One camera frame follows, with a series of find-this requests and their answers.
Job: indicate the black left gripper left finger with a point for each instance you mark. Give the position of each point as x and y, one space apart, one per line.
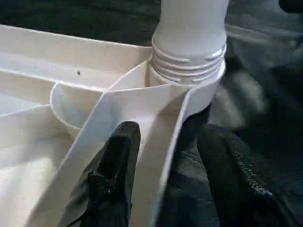
109 179

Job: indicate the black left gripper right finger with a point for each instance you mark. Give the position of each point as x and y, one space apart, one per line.
241 189

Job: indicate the white plastic table leg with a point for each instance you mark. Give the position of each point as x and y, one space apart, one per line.
191 28

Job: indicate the white plastic table top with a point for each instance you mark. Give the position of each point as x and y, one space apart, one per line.
38 142

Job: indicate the black work mat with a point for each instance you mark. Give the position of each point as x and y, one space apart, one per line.
265 71

